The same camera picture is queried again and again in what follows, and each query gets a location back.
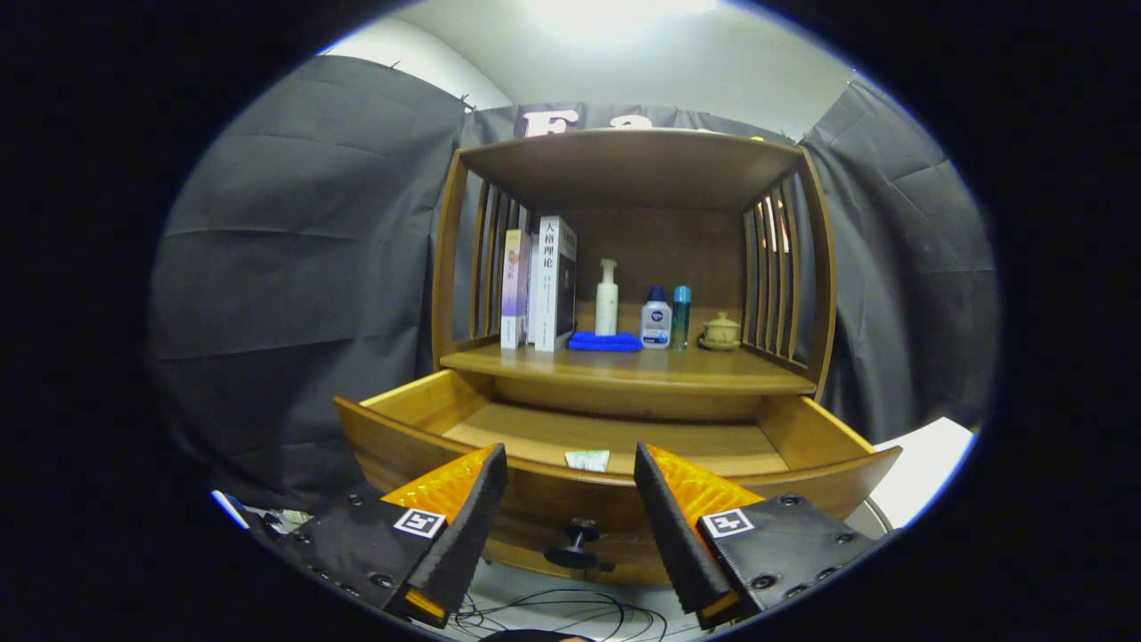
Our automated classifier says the blue folded cloth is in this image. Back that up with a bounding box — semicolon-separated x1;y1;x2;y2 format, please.
567;331;644;353

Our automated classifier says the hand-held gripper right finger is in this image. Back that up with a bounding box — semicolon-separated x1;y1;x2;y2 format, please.
633;441;897;631

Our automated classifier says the wooden countertop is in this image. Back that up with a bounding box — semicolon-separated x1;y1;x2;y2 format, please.
439;342;817;398

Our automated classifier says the black drawer knob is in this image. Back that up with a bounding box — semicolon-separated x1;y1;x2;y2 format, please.
545;519;616;572

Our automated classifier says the thick white book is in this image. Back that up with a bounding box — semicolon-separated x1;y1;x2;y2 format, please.
533;215;579;352

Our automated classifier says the white bottle blue pump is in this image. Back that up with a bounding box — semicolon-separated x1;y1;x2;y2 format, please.
640;286;673;350

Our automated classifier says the pink purple book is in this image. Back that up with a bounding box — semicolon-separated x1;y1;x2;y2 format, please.
500;229;533;350

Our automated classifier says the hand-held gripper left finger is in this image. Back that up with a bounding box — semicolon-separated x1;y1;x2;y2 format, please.
239;443;509;630

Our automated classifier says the white side cabinet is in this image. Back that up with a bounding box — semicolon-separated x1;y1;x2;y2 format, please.
847;417;977;536

